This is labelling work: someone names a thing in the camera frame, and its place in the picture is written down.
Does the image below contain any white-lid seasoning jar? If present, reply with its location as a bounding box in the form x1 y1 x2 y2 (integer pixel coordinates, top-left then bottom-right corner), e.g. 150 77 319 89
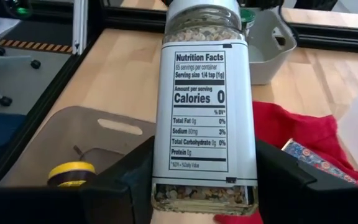
150 0 260 217

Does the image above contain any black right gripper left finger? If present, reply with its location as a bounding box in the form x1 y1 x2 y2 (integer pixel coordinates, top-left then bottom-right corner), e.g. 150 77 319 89
0 135 155 224

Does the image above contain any smoked paprika tin red lid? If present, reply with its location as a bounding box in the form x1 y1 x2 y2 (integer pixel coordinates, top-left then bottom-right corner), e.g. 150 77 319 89
280 138 358 188

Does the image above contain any yellow-lid dark spice jar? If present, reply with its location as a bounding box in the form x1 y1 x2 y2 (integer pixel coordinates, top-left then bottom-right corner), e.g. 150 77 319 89
47 161 97 188

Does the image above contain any silver aluminium extrusion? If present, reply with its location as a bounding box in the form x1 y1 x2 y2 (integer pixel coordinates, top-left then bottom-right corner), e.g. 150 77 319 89
71 0 89 56

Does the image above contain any grey office chair base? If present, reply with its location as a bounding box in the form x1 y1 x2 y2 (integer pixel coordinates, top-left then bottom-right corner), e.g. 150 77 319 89
0 39 42 107

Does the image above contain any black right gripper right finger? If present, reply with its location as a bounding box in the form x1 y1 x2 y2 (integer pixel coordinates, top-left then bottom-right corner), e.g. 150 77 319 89
255 139 358 224

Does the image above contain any yellow black hazard tape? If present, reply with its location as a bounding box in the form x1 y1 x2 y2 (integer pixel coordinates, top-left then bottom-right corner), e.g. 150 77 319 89
0 38 74 54

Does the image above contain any red cloth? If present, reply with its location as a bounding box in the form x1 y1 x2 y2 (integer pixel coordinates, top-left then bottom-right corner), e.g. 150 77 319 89
213 100 358 224

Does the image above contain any green-lid spice jar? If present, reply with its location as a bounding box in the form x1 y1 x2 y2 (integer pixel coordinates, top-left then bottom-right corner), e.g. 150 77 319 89
239 7 257 32

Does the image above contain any white plastic bin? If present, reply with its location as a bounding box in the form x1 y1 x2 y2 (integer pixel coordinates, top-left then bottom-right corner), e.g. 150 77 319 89
246 7 298 86

